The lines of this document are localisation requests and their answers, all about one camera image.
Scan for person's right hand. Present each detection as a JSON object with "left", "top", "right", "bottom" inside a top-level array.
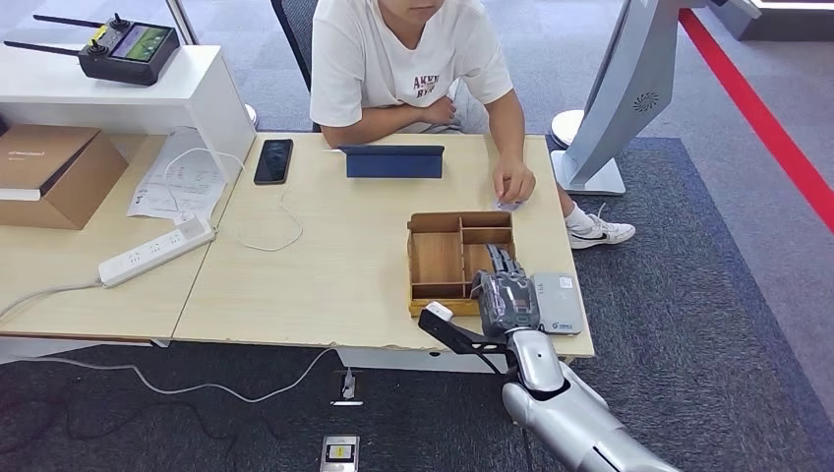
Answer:
[{"left": 420, "top": 93, "right": 459, "bottom": 127}]

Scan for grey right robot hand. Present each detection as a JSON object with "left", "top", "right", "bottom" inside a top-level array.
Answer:
[{"left": 470, "top": 244, "right": 543, "bottom": 338}]

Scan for person's left hand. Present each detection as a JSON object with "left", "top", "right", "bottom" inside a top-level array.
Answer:
[{"left": 492, "top": 155, "right": 538, "bottom": 206}]

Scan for white card reader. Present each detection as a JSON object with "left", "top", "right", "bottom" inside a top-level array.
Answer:
[{"left": 532, "top": 271, "right": 586, "bottom": 336}]

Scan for person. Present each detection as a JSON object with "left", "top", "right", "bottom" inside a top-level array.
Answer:
[{"left": 309, "top": 0, "right": 636, "bottom": 251}]

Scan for tablet in blue case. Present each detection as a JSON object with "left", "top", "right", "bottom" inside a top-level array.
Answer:
[{"left": 338, "top": 144, "right": 447, "bottom": 180}]

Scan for wooden compartment tray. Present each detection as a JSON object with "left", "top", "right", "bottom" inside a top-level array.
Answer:
[{"left": 406, "top": 209, "right": 517, "bottom": 320}]

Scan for white sneaker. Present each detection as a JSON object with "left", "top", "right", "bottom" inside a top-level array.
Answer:
[{"left": 565, "top": 211, "right": 636, "bottom": 251}]

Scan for white desk underframe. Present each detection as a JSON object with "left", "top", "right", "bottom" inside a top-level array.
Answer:
[{"left": 335, "top": 346, "right": 509, "bottom": 378}]

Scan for grey kiosk stand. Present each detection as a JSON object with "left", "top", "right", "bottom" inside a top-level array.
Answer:
[{"left": 550, "top": 0, "right": 763, "bottom": 198}]

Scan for black office chair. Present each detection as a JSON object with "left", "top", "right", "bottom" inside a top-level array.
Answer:
[{"left": 269, "top": 0, "right": 324, "bottom": 135}]

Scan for black smartphone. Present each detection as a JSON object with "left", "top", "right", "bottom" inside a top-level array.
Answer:
[{"left": 253, "top": 138, "right": 296, "bottom": 187}]

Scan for floor socket with plug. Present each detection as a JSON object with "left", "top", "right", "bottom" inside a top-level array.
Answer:
[{"left": 329, "top": 368, "right": 366, "bottom": 408}]

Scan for white printed papers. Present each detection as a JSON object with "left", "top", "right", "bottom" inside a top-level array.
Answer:
[{"left": 127, "top": 127, "right": 229, "bottom": 226}]

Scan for grey metal pole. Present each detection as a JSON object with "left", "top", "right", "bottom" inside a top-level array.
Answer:
[{"left": 163, "top": 0, "right": 202, "bottom": 47}]

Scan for dark platform with light strip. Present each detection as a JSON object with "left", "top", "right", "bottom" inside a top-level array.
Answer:
[{"left": 713, "top": 0, "right": 834, "bottom": 42}]

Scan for white power strip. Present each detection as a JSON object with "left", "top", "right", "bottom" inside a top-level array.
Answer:
[{"left": 97, "top": 215, "right": 217, "bottom": 289}]

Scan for black remote controller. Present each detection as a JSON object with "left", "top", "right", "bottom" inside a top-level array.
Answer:
[{"left": 3, "top": 13, "right": 182, "bottom": 88}]

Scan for white desk shelf riser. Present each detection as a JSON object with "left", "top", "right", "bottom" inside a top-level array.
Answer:
[{"left": 0, "top": 43, "right": 258, "bottom": 184}]

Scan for brown cardboard box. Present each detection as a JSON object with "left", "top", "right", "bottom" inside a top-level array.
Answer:
[{"left": 0, "top": 123, "right": 130, "bottom": 231}]

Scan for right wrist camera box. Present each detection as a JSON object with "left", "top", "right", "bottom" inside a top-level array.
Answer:
[{"left": 418, "top": 300, "right": 516, "bottom": 358}]

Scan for thin white cable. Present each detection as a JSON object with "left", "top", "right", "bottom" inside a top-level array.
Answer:
[{"left": 162, "top": 147, "right": 306, "bottom": 254}]

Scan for black floor cable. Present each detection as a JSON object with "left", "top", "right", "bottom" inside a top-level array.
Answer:
[{"left": 0, "top": 383, "right": 288, "bottom": 457}]

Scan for white floor cable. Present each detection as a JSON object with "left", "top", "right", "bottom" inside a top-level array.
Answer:
[{"left": 0, "top": 346, "right": 338, "bottom": 405}]

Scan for white power strip cord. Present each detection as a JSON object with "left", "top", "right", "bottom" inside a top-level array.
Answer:
[{"left": 0, "top": 278, "right": 105, "bottom": 322}]

